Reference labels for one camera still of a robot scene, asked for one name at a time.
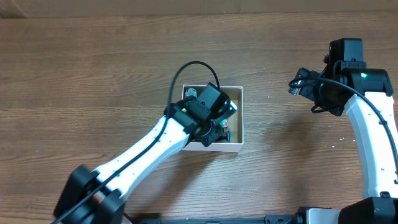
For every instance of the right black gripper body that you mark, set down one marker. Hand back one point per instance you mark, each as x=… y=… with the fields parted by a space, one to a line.
x=324 y=97

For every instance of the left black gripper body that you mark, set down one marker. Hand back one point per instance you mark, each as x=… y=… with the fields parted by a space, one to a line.
x=212 y=130

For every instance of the blue disposable razor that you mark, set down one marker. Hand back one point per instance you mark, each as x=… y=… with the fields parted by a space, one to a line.
x=226 y=137

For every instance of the green soap packet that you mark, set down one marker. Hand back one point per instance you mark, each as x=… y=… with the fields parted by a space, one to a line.
x=224 y=123

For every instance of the blue mouthwash bottle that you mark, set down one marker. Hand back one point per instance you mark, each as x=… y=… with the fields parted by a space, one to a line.
x=191 y=93

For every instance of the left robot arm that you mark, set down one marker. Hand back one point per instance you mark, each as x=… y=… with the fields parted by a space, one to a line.
x=99 y=195

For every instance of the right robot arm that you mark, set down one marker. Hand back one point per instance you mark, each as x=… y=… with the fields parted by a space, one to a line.
x=347 y=86

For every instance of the white cardboard box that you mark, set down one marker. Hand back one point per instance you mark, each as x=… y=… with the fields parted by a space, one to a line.
x=235 y=125

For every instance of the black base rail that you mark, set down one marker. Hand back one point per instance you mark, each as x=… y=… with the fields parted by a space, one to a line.
x=268 y=219

